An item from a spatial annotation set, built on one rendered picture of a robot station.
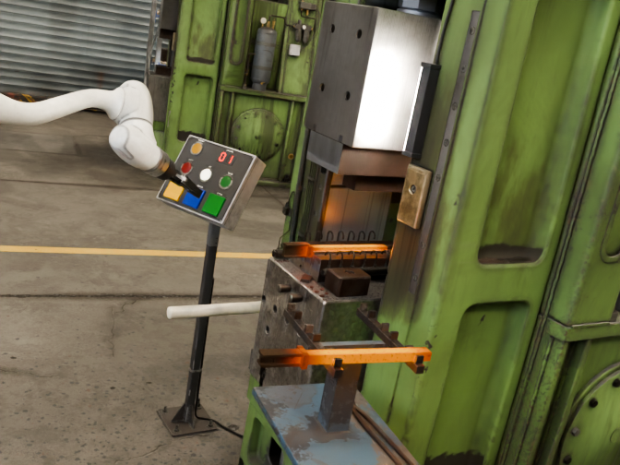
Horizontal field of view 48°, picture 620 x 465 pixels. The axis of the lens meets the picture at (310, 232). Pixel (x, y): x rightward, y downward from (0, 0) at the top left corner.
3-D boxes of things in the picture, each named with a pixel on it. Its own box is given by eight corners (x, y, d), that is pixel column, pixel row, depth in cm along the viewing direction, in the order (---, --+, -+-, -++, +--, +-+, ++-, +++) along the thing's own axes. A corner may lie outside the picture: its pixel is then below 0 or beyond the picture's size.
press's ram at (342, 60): (368, 155, 199) (397, 9, 188) (303, 125, 230) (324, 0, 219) (476, 161, 221) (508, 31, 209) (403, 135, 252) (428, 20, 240)
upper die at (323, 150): (337, 174, 213) (342, 144, 210) (305, 158, 229) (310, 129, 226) (442, 179, 234) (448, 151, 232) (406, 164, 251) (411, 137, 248)
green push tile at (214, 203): (216, 216, 251) (225, 197, 251) (200, 210, 255) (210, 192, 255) (218, 218, 252) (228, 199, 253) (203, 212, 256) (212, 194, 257)
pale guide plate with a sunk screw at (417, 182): (414, 229, 200) (427, 172, 195) (396, 219, 208) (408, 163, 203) (420, 229, 201) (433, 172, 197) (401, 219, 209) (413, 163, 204)
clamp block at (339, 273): (337, 297, 213) (340, 278, 211) (322, 286, 220) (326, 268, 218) (368, 295, 219) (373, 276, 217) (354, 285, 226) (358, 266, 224)
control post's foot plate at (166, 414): (171, 439, 284) (173, 420, 281) (154, 410, 302) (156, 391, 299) (220, 431, 295) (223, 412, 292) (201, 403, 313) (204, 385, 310)
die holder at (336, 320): (299, 431, 221) (324, 302, 208) (248, 372, 252) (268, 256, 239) (435, 408, 250) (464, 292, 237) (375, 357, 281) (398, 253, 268)
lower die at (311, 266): (316, 282, 223) (321, 257, 220) (288, 259, 239) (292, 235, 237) (419, 277, 245) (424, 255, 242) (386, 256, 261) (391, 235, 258)
